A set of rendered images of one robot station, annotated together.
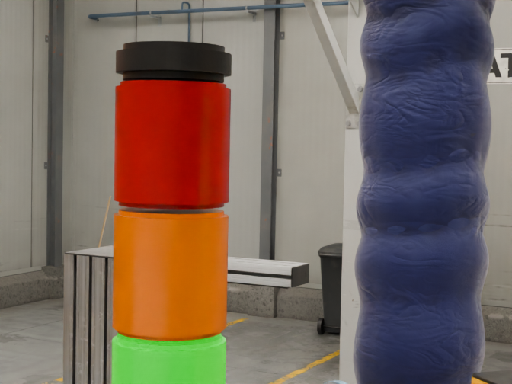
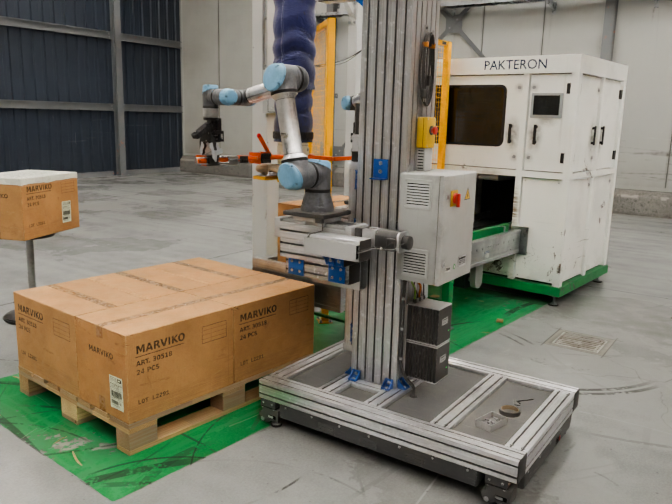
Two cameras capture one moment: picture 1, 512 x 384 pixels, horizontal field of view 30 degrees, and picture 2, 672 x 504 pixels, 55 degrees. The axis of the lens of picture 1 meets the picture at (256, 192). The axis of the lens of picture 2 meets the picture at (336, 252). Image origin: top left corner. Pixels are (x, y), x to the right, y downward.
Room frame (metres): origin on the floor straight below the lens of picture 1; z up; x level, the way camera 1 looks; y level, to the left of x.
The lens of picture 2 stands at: (5.31, 0.38, 1.45)
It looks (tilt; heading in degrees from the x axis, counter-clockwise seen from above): 12 degrees down; 187
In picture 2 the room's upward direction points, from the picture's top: 1 degrees clockwise
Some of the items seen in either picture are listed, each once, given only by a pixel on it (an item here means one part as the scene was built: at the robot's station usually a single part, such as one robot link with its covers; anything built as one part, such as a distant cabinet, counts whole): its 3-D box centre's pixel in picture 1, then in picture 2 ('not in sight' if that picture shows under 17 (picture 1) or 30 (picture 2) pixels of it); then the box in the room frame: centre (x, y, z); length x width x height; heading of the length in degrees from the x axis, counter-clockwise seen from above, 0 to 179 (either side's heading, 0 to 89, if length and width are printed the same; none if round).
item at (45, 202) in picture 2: not in sight; (26, 203); (1.14, -2.27, 0.82); 0.60 x 0.40 x 0.40; 175
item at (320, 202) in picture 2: not in sight; (317, 199); (2.41, -0.05, 1.09); 0.15 x 0.15 x 0.10
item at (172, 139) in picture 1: (172, 144); not in sight; (0.42, 0.04, 2.30); 0.05 x 0.05 x 0.05
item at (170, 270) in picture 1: (170, 270); not in sight; (0.42, 0.04, 2.24); 0.05 x 0.05 x 0.05
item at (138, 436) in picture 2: not in sight; (172, 371); (2.09, -0.88, 0.07); 1.20 x 1.00 x 0.14; 148
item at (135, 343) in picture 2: not in sight; (171, 323); (2.09, -0.88, 0.34); 1.20 x 1.00 x 0.40; 148
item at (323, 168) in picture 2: not in sight; (317, 173); (2.42, -0.06, 1.20); 0.13 x 0.12 x 0.14; 147
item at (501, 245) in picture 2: not in sight; (446, 262); (0.89, 0.62, 0.50); 2.31 x 0.05 x 0.19; 148
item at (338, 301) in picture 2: not in sight; (295, 288); (1.70, -0.28, 0.48); 0.70 x 0.03 x 0.15; 58
